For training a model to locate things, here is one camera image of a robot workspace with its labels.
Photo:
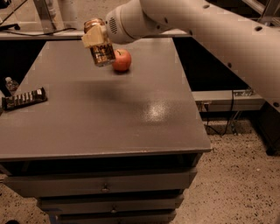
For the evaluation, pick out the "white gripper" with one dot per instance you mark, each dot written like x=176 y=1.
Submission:
x=123 y=28

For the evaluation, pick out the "orange soda can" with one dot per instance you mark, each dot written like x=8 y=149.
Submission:
x=103 y=54

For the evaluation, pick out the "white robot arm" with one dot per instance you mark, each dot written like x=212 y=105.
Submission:
x=251 y=50

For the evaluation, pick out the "red apple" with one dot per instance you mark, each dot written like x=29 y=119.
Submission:
x=122 y=60

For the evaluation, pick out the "clear plastic water bottle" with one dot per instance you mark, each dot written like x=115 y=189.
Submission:
x=11 y=85

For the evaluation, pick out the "grey drawer cabinet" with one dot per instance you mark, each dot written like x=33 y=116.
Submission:
x=96 y=120

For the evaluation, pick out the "dark snack bar wrapper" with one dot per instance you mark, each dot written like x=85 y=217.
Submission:
x=24 y=100

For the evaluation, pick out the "top grey drawer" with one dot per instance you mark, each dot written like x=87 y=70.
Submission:
x=101 y=182

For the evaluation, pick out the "grey drawer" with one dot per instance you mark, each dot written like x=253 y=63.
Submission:
x=137 y=217
x=101 y=182
x=109 y=204

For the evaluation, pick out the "middle grey drawer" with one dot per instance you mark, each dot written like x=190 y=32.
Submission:
x=109 y=204

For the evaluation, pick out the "bottom grey drawer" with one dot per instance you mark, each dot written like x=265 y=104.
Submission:
x=137 y=217

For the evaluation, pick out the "aluminium frame rail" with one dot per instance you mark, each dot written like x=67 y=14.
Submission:
x=75 y=35

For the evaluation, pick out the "low aluminium floor rail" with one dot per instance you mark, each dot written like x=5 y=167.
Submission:
x=228 y=100

